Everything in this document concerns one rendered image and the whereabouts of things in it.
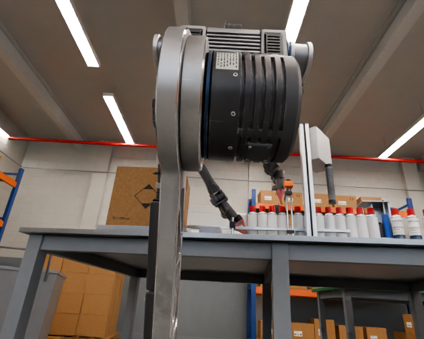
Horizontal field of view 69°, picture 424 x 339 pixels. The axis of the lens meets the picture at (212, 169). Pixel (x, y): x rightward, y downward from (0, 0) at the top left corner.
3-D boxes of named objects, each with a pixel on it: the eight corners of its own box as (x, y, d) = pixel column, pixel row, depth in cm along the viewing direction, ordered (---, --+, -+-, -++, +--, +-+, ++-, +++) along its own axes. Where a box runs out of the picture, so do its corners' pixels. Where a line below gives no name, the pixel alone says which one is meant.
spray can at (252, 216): (256, 245, 161) (256, 208, 169) (258, 243, 156) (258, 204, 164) (246, 245, 161) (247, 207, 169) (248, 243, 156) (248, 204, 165)
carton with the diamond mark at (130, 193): (185, 241, 145) (190, 187, 156) (178, 229, 123) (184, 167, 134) (122, 238, 147) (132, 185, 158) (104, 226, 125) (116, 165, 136)
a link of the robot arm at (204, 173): (173, 138, 165) (191, 128, 167) (172, 140, 170) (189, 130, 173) (214, 207, 167) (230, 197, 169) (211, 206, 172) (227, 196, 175)
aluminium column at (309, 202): (316, 252, 141) (307, 127, 169) (318, 251, 137) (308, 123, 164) (306, 252, 142) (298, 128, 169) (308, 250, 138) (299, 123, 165)
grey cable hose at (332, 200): (335, 204, 153) (331, 166, 162) (337, 202, 150) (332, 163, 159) (328, 204, 154) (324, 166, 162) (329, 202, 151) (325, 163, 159)
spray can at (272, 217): (277, 246, 159) (276, 208, 167) (278, 244, 154) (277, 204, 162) (267, 245, 159) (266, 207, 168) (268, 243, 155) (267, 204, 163)
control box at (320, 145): (332, 169, 165) (329, 138, 173) (319, 157, 154) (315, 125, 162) (314, 173, 171) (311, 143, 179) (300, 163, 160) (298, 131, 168)
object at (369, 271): (416, 283, 217) (416, 280, 218) (616, 251, 98) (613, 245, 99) (132, 269, 245) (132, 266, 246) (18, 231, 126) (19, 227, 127)
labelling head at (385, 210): (390, 254, 163) (381, 207, 173) (400, 249, 151) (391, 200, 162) (361, 253, 165) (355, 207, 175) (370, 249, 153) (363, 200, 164)
